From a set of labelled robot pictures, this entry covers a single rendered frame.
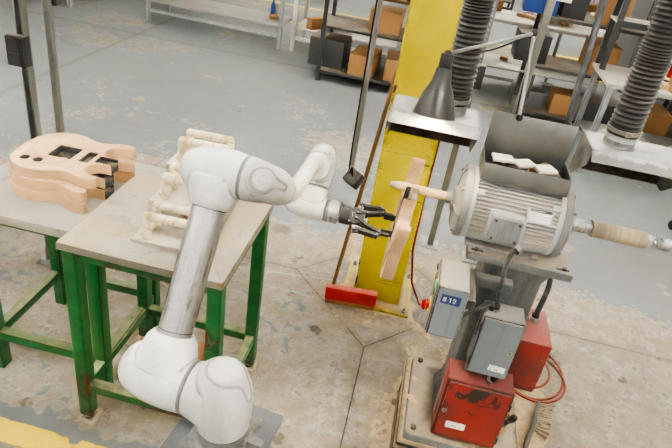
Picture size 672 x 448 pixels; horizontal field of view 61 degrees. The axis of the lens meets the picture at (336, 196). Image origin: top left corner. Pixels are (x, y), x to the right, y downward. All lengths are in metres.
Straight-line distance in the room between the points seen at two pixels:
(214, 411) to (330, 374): 1.41
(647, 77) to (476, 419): 1.35
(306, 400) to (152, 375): 1.28
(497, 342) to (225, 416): 0.99
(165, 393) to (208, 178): 0.60
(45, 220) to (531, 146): 1.79
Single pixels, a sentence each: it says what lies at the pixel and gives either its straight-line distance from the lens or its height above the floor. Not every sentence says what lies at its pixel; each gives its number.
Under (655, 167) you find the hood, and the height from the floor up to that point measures 1.53.
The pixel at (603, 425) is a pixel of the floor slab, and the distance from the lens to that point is 3.33.
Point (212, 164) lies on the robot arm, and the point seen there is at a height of 1.43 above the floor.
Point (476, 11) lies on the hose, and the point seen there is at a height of 1.87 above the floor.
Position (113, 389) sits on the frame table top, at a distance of 2.65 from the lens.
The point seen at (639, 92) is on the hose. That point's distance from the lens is 2.00.
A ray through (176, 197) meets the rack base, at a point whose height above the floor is 1.02.
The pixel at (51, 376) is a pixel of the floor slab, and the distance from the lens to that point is 3.05.
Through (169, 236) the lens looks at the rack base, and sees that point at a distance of 2.19.
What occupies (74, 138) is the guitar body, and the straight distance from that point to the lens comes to 2.72.
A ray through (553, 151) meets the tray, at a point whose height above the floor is 1.47.
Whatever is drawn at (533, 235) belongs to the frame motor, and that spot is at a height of 1.24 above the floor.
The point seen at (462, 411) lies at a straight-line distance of 2.38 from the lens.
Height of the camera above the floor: 2.19
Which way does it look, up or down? 29 degrees down
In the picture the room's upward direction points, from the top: 9 degrees clockwise
